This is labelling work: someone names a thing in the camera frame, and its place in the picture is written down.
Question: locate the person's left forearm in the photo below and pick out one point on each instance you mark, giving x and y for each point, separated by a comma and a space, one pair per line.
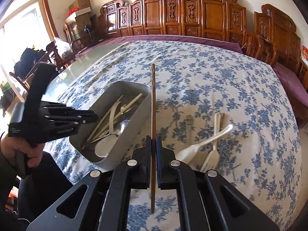
6, 175

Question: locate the white flat box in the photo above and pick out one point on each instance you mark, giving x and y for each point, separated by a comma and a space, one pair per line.
81, 12

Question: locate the wooden door frame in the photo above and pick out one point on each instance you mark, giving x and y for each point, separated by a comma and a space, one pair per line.
48, 9

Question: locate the person's left hand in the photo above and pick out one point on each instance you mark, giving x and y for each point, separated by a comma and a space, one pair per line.
12, 146

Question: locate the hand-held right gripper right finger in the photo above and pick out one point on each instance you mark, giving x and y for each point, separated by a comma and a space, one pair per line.
158, 163

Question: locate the purple armchair cushion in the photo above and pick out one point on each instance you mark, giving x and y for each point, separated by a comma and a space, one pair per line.
291, 81

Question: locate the black desk lamp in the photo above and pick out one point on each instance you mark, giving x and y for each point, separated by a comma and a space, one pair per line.
87, 31

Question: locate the white plastic fork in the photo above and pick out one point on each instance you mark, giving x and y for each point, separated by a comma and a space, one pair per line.
213, 156

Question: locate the large metal spoon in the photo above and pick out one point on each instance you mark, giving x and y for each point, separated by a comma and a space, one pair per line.
122, 127

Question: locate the brown wooden chopstick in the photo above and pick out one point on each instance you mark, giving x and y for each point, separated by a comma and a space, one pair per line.
153, 115

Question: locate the red decoration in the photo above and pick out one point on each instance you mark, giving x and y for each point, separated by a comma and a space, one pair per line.
71, 12

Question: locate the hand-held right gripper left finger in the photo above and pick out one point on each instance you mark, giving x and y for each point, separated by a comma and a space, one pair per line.
142, 168

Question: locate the grey metal tin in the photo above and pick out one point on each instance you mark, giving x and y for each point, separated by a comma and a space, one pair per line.
134, 110

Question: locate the tall backed wooden chair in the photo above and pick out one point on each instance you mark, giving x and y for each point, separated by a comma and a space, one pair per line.
69, 33

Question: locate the purple sofa cushion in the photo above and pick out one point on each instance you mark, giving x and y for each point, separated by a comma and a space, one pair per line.
168, 39

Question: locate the long carved wooden sofa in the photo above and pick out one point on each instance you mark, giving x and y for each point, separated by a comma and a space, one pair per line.
182, 12

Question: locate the cream chopstick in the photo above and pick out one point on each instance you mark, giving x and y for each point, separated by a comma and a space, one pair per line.
105, 118
132, 102

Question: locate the clear plastic bag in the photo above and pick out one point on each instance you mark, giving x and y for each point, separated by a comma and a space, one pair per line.
62, 48

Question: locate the carved wooden armchair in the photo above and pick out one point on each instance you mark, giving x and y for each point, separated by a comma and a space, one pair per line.
281, 33

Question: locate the blue floral tablecloth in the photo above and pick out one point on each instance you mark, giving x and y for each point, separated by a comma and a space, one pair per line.
204, 77

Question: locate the person's dark clothing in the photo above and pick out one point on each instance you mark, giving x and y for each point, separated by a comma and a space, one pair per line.
43, 185

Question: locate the black bag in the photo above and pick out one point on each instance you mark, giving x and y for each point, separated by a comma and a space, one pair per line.
28, 61

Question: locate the reddish wooden dining chair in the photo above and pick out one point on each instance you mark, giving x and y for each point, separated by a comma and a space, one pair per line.
20, 81

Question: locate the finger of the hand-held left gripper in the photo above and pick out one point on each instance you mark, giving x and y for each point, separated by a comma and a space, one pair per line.
72, 115
60, 131

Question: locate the dark wooden dining chair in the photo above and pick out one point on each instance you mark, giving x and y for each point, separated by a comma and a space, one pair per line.
57, 57

